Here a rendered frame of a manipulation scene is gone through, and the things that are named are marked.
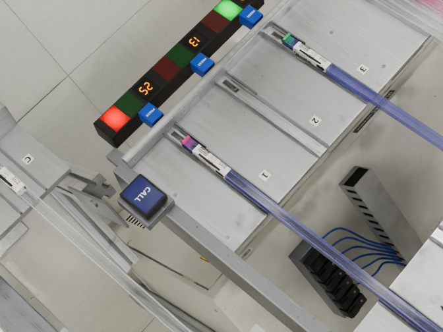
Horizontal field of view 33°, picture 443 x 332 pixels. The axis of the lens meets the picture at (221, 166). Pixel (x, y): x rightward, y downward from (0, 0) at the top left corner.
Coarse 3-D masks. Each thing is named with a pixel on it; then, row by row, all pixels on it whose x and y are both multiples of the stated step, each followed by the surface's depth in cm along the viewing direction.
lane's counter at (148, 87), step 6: (144, 78) 111; (138, 84) 111; (144, 84) 111; (150, 84) 110; (138, 90) 110; (144, 90) 110; (150, 90) 110; (156, 90) 110; (144, 96) 110; (150, 96) 110
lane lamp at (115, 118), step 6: (114, 108) 109; (108, 114) 109; (114, 114) 109; (120, 114) 109; (102, 120) 108; (108, 120) 108; (114, 120) 108; (120, 120) 108; (126, 120) 108; (114, 126) 108; (120, 126) 108
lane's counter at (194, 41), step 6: (192, 30) 114; (192, 36) 114; (198, 36) 114; (204, 36) 114; (186, 42) 113; (192, 42) 113; (198, 42) 113; (204, 42) 113; (192, 48) 113; (198, 48) 113
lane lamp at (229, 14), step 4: (224, 0) 116; (228, 0) 116; (220, 4) 116; (224, 4) 116; (228, 4) 116; (232, 4) 116; (216, 8) 116; (220, 8) 116; (224, 8) 116; (228, 8) 115; (232, 8) 115; (236, 8) 115; (240, 8) 115; (220, 12) 115; (224, 12) 115; (228, 12) 115; (232, 12) 115; (236, 12) 115; (224, 16) 115; (228, 16) 115; (232, 16) 115
